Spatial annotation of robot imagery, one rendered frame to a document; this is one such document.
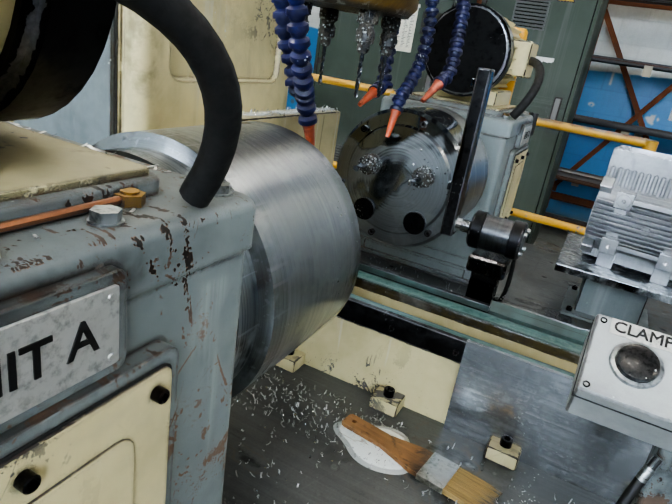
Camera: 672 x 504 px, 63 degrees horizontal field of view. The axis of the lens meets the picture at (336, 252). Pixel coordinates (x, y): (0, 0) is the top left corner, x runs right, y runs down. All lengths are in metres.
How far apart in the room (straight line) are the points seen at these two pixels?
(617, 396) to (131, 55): 0.64
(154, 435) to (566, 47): 3.63
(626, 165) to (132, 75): 0.88
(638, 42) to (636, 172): 4.54
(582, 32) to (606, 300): 2.72
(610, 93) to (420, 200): 4.77
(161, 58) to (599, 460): 0.73
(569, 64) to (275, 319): 3.46
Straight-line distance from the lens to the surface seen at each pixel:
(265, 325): 0.44
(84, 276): 0.25
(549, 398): 0.72
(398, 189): 0.99
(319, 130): 0.90
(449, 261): 1.23
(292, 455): 0.69
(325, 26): 0.84
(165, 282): 0.29
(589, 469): 0.76
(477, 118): 0.85
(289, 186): 0.48
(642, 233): 1.16
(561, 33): 3.81
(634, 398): 0.46
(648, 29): 5.70
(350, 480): 0.67
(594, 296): 1.25
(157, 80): 0.78
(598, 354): 0.47
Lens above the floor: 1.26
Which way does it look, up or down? 21 degrees down
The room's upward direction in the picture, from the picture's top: 9 degrees clockwise
